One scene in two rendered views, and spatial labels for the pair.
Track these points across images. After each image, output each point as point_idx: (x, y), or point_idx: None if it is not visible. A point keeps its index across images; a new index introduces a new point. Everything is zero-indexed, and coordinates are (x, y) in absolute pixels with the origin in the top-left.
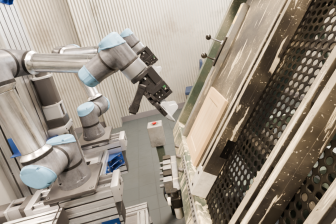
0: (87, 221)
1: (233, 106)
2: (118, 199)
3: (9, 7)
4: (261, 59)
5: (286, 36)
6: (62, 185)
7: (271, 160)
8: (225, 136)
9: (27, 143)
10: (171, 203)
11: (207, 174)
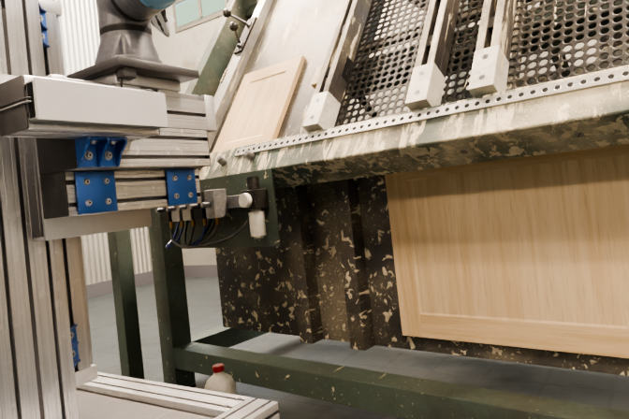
0: (161, 152)
1: (346, 21)
2: (212, 125)
3: None
4: None
5: None
6: (134, 52)
7: None
8: (344, 50)
9: None
10: (252, 199)
11: (332, 96)
